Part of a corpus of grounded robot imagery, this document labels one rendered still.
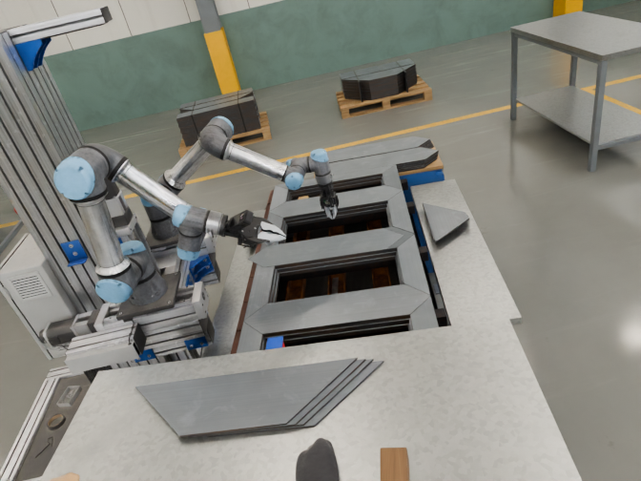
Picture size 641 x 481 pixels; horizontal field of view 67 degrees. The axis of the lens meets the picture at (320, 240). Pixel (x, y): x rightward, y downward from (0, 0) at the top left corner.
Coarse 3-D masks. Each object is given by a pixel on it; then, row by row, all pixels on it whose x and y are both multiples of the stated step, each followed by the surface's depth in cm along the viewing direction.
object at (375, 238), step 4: (368, 232) 230; (372, 232) 230; (376, 232) 229; (380, 232) 228; (368, 236) 227; (372, 236) 227; (376, 236) 226; (380, 236) 225; (368, 240) 224; (372, 240) 223; (376, 240) 223; (380, 240) 222; (368, 244) 221; (372, 244) 221; (376, 244) 220; (380, 244) 219; (384, 244) 219; (368, 248) 219; (372, 248) 218; (376, 248) 218; (380, 248) 217; (384, 248) 216
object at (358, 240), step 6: (354, 234) 231; (360, 234) 230; (354, 240) 226; (360, 240) 225; (366, 240) 224; (354, 246) 222; (360, 246) 221; (366, 246) 220; (354, 252) 218; (360, 252) 218
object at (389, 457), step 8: (384, 448) 109; (392, 448) 109; (400, 448) 109; (384, 456) 108; (392, 456) 107; (400, 456) 107; (384, 464) 106; (392, 464) 106; (400, 464) 105; (408, 464) 109; (384, 472) 104; (392, 472) 104; (400, 472) 104; (408, 472) 106; (384, 480) 103; (392, 480) 103; (400, 480) 102; (408, 480) 103
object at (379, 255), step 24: (288, 192) 287; (312, 192) 287; (312, 216) 258; (336, 216) 257; (288, 264) 222; (312, 264) 220; (336, 264) 220; (264, 336) 185; (288, 336) 184; (312, 336) 183; (336, 336) 183
